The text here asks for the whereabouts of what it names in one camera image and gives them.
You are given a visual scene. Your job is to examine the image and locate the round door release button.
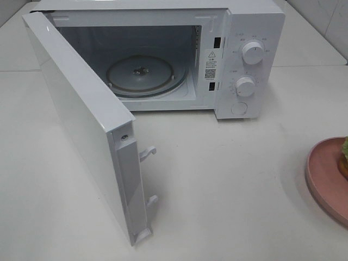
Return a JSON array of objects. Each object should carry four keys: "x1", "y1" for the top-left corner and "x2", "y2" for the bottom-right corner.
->
[{"x1": 231, "y1": 102, "x2": 248, "y2": 115}]

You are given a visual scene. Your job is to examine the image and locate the pink round plate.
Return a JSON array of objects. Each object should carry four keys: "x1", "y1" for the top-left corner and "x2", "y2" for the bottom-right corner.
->
[{"x1": 305, "y1": 137, "x2": 347, "y2": 228}]

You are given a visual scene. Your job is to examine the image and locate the white warning label sticker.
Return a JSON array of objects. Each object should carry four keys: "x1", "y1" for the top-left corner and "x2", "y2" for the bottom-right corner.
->
[{"x1": 204, "y1": 49, "x2": 218, "y2": 80}]

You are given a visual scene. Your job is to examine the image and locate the glass microwave turntable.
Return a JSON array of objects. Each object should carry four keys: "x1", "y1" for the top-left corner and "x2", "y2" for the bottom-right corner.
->
[{"x1": 105, "y1": 47, "x2": 191, "y2": 99}]

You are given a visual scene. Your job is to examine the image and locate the burger with lettuce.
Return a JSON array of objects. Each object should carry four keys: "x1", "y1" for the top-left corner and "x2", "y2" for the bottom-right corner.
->
[{"x1": 338, "y1": 137, "x2": 348, "y2": 179}]

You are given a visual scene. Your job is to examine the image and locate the white microwave door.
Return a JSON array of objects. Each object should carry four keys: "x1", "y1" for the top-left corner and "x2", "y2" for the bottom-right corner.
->
[{"x1": 23, "y1": 12, "x2": 158, "y2": 245}]

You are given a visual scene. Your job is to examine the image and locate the white microwave oven body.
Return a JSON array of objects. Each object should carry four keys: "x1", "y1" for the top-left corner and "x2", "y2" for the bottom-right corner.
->
[{"x1": 28, "y1": 1, "x2": 285, "y2": 119}]

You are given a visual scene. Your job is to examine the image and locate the white control knob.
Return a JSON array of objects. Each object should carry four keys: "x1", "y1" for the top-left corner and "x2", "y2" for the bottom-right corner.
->
[
  {"x1": 241, "y1": 40, "x2": 265, "y2": 65},
  {"x1": 235, "y1": 77, "x2": 256, "y2": 97}
]

